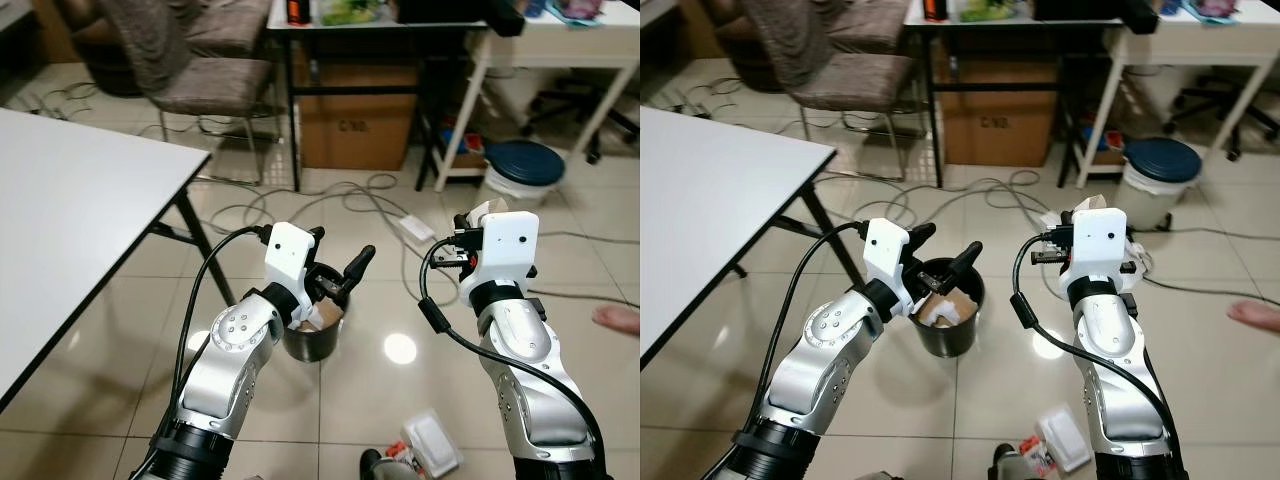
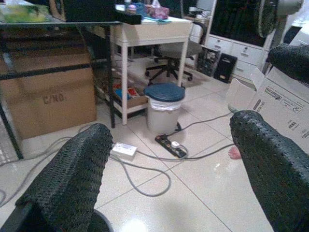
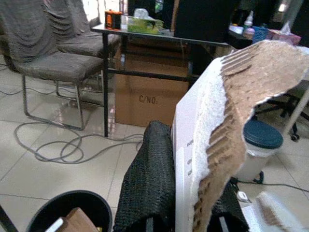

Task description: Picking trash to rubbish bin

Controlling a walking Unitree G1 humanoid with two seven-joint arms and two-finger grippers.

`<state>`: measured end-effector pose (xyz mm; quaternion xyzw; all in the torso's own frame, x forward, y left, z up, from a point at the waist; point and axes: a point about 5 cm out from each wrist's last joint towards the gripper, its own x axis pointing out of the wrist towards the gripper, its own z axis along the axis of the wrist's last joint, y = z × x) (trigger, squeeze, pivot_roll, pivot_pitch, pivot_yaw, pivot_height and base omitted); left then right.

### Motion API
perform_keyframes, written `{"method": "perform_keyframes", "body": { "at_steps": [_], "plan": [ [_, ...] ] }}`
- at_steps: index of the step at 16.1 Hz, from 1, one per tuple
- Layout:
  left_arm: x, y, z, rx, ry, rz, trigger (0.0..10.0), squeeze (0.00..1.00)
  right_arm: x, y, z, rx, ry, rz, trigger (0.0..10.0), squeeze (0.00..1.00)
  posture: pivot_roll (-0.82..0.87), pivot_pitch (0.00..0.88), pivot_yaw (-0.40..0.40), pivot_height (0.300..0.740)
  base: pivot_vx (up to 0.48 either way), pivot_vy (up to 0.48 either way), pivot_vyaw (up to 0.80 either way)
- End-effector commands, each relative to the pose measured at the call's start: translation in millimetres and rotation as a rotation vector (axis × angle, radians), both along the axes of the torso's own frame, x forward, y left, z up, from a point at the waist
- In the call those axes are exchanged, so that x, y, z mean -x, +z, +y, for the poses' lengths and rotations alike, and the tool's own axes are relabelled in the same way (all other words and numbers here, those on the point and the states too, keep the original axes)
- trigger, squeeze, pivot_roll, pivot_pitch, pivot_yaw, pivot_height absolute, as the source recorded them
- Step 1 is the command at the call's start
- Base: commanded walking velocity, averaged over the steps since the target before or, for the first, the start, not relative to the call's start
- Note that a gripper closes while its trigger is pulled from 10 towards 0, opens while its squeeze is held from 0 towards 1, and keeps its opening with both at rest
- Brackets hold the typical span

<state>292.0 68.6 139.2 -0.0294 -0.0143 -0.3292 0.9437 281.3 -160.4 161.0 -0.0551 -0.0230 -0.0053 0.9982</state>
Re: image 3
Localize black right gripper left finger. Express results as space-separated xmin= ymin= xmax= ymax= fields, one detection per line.
xmin=112 ymin=120 xmax=176 ymax=232

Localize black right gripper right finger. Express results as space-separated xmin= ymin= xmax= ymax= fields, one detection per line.
xmin=210 ymin=181 xmax=250 ymax=232

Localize torn white brown cardboard piece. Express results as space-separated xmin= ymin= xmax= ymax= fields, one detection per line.
xmin=172 ymin=40 xmax=309 ymax=232

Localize white bin with blue lid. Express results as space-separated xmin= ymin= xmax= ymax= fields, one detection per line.
xmin=235 ymin=119 xmax=284 ymax=182

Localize black round rubbish bin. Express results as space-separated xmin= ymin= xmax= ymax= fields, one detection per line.
xmin=26 ymin=190 xmax=113 ymax=232

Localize small white device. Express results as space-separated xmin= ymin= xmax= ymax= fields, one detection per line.
xmin=237 ymin=190 xmax=252 ymax=203

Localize torn white brown cardboard scrap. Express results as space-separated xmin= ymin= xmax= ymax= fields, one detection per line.
xmin=255 ymin=191 xmax=309 ymax=232

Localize brown cardboard box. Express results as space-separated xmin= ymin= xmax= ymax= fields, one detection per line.
xmin=114 ymin=43 xmax=192 ymax=128

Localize white flat strip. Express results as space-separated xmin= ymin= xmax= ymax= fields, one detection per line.
xmin=45 ymin=217 xmax=65 ymax=232

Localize black office chair base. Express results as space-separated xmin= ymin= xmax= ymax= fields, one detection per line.
xmin=254 ymin=93 xmax=300 ymax=141

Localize white table leg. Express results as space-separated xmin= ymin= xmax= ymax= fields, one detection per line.
xmin=281 ymin=88 xmax=309 ymax=136

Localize black glass top table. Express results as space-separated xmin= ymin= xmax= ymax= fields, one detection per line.
xmin=91 ymin=22 xmax=230 ymax=138

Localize grey fabric chair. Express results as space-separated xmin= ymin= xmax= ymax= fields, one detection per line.
xmin=0 ymin=0 xmax=105 ymax=131
xmin=44 ymin=0 xmax=121 ymax=100

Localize green tissue pack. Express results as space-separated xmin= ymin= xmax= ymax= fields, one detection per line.
xmin=126 ymin=16 xmax=165 ymax=35

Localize black metal bar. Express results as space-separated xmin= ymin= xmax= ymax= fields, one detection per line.
xmin=0 ymin=204 xmax=19 ymax=232

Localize orange black device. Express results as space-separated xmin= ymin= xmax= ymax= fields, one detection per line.
xmin=104 ymin=9 xmax=123 ymax=30

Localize clear plastic bag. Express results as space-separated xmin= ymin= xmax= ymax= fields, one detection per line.
xmin=133 ymin=8 xmax=148 ymax=19

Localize black computer case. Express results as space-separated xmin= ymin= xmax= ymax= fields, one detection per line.
xmin=173 ymin=0 xmax=233 ymax=44

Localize blue basket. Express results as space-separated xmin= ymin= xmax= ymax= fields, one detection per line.
xmin=252 ymin=26 xmax=269 ymax=44

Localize white spray bottle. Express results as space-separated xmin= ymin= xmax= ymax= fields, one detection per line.
xmin=243 ymin=10 xmax=255 ymax=34

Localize pink tissue box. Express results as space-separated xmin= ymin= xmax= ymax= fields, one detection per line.
xmin=267 ymin=22 xmax=302 ymax=46

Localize black floor cable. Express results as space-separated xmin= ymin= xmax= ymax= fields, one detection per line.
xmin=230 ymin=170 xmax=309 ymax=194

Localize grey floor cable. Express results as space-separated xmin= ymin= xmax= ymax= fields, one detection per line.
xmin=14 ymin=121 xmax=146 ymax=164

